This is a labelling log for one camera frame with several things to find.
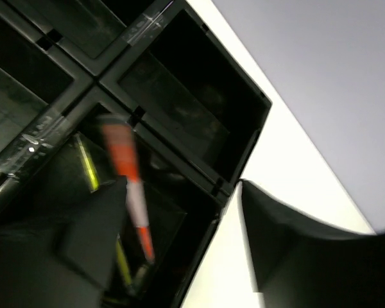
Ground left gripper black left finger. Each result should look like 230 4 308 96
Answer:
0 176 127 307

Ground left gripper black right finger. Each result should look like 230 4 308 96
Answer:
241 180 385 307

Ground thin yellow highlighter pen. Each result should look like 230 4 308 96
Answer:
74 133 135 295

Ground thin orange highlighter pen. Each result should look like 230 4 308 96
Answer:
99 114 155 264

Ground black four-compartment organizer tray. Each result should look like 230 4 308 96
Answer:
0 1 271 307

